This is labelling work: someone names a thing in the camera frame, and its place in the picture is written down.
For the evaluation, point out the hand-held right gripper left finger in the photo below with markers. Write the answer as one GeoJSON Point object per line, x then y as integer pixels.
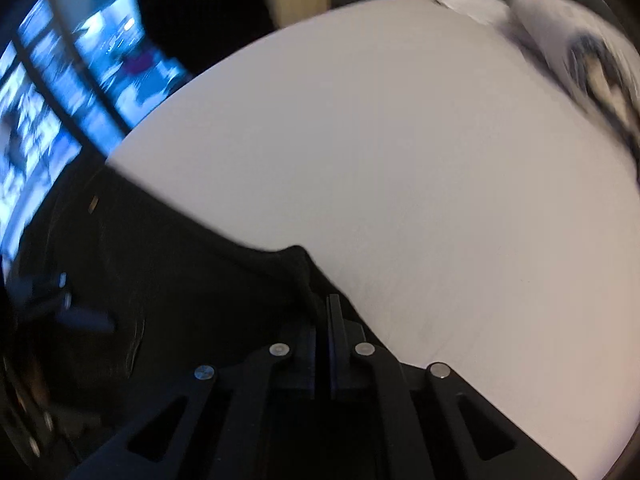
{"type": "Point", "coordinates": [307, 357]}

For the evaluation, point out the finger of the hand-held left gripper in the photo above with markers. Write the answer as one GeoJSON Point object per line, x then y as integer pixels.
{"type": "Point", "coordinates": [87, 319]}
{"type": "Point", "coordinates": [47, 285]}

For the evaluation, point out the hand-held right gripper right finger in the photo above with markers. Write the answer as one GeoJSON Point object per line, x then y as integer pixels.
{"type": "Point", "coordinates": [341, 355]}

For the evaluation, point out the black pants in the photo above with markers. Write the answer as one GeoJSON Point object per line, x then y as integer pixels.
{"type": "Point", "coordinates": [200, 285]}

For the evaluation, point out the bed with white sheet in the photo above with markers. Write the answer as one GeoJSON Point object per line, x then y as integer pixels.
{"type": "Point", "coordinates": [400, 160]}

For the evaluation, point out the large glass window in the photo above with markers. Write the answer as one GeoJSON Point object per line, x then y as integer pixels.
{"type": "Point", "coordinates": [100, 85]}

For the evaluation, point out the white pillow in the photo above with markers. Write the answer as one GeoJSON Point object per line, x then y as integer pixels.
{"type": "Point", "coordinates": [470, 2]}

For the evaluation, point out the white and blue duvet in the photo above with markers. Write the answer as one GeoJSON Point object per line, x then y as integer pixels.
{"type": "Point", "coordinates": [550, 35]}

